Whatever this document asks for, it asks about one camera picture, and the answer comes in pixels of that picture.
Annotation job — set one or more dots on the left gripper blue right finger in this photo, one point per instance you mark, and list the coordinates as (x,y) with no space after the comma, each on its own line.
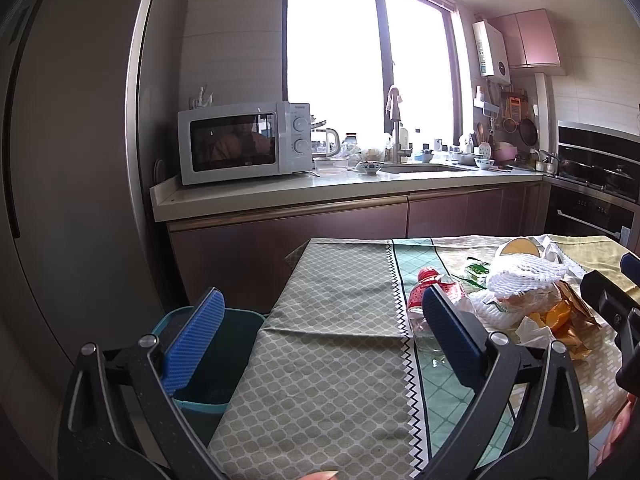
(460,336)

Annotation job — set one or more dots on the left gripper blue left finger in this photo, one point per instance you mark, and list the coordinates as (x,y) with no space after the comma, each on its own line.
(185,335)

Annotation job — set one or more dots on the large orange peel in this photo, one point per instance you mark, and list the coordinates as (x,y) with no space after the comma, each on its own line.
(554,319)

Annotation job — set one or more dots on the green snack wrapper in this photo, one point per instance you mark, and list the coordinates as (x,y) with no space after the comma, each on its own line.
(476,272)

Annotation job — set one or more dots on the clear plastic bottle red label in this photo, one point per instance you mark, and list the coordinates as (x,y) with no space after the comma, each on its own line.
(428,276)

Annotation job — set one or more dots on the white foam fruit net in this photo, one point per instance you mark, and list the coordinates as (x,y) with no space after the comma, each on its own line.
(516,274)

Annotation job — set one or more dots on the maroon kitchen counter cabinets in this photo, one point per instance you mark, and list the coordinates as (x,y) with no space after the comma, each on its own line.
(237,235)

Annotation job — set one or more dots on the teal plastic trash bin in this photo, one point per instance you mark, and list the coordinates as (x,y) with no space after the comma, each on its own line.
(205,398)

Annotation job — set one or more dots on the chrome kitchen faucet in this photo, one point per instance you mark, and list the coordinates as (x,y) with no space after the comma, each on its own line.
(392,110)

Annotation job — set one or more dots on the person right hand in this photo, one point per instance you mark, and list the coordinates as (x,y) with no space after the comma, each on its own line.
(618,430)

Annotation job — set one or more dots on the person left hand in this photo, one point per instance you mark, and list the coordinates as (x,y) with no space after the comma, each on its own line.
(320,475)

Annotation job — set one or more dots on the round wooden lid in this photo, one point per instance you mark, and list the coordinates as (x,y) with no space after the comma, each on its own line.
(518,245)

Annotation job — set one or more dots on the black built-in oven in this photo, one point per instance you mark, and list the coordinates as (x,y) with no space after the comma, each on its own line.
(595,187)

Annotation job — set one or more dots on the stainless steel refrigerator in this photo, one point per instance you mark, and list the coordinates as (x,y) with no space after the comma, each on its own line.
(89,104)

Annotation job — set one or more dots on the patchwork patterned tablecloth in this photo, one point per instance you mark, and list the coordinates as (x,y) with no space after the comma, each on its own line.
(337,380)

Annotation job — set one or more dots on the white microwave oven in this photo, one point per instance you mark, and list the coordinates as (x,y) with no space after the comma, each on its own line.
(244,141)

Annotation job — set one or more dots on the pink pot on counter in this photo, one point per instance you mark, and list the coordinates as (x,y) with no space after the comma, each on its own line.
(504,152)

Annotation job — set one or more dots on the blue white ceramic bowl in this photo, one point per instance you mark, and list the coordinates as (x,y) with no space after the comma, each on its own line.
(369,168)

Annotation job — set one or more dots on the glass electric kettle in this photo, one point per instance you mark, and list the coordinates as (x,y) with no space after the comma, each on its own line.
(325,141)

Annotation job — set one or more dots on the pink upper wall cabinet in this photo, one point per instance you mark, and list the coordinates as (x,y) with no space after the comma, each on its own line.
(529,39)

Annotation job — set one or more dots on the white wall water heater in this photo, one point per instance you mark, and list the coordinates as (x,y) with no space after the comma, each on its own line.
(491,52)

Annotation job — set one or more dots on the black window frame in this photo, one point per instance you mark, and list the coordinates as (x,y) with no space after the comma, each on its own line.
(342,57)

